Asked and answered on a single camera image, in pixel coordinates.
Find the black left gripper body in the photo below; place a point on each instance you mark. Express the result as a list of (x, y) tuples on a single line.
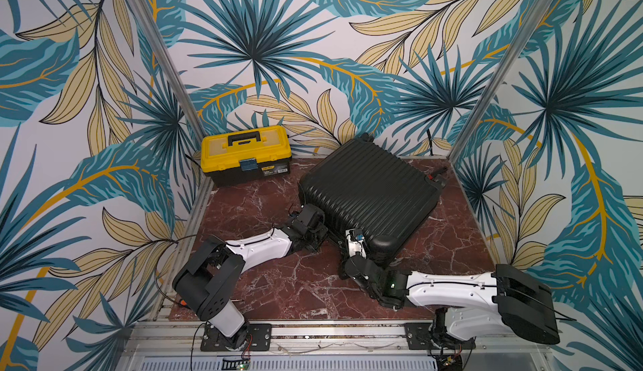
[(316, 237)]

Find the black ribbed hard-shell suitcase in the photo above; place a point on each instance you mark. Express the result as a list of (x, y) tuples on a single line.
[(363, 186)]

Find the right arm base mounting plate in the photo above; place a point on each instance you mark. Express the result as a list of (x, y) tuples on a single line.
[(423, 336)]

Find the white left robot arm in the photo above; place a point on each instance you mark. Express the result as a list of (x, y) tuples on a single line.
[(207, 280)]

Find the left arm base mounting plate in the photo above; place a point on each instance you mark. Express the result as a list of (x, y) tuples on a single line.
[(255, 337)]

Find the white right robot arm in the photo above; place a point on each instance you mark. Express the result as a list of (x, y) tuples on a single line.
[(466, 306)]

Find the yellow and black toolbox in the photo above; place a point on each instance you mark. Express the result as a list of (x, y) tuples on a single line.
[(244, 156)]

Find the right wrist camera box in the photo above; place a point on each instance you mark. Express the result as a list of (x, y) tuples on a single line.
[(356, 243)]

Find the red pipe wrench black handle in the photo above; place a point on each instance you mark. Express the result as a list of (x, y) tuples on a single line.
[(438, 172)]

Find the aluminium front frame rail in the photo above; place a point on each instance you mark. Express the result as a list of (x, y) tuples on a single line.
[(319, 345)]

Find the left aluminium corner post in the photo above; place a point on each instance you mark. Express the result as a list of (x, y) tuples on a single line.
[(153, 36)]

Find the aluminium corner post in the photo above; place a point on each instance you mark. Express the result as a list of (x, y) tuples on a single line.
[(523, 34), (153, 36)]

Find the right aluminium corner post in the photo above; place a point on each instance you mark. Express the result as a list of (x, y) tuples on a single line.
[(523, 34)]

